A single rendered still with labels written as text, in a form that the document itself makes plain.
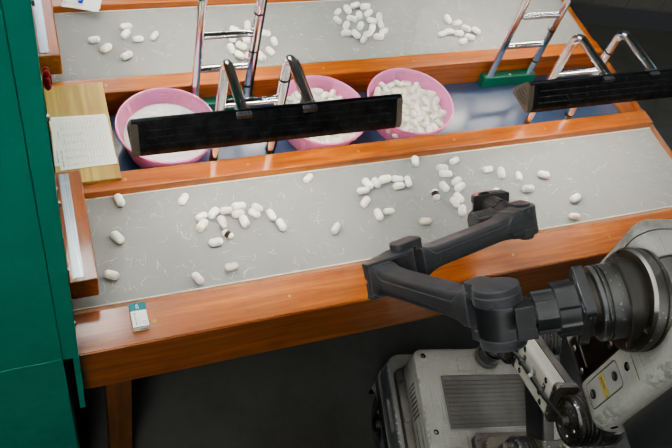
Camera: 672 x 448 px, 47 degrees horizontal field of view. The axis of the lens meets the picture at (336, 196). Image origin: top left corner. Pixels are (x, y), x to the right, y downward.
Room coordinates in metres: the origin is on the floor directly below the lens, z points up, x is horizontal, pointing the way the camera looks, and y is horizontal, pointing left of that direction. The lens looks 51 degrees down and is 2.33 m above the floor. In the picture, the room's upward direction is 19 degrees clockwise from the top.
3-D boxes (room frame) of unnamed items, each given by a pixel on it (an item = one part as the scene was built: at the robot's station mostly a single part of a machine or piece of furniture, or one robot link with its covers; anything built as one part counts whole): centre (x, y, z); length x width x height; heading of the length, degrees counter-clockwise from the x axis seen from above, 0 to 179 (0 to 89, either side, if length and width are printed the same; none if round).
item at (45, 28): (1.44, 0.90, 0.83); 0.30 x 0.06 x 0.07; 33
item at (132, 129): (1.16, 0.19, 1.08); 0.62 x 0.08 x 0.07; 123
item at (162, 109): (1.31, 0.48, 0.71); 0.22 x 0.22 x 0.06
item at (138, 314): (0.75, 0.32, 0.77); 0.06 x 0.04 x 0.02; 33
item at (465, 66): (1.77, 0.07, 0.71); 1.81 x 0.05 x 0.11; 123
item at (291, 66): (1.23, 0.23, 0.90); 0.20 x 0.19 x 0.45; 123
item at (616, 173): (1.35, -0.21, 0.73); 1.81 x 0.30 x 0.02; 123
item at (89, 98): (1.19, 0.67, 0.77); 0.33 x 0.15 x 0.01; 33
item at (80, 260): (0.87, 0.53, 0.83); 0.30 x 0.06 x 0.07; 33
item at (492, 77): (2.10, -0.37, 0.90); 0.20 x 0.19 x 0.45; 123
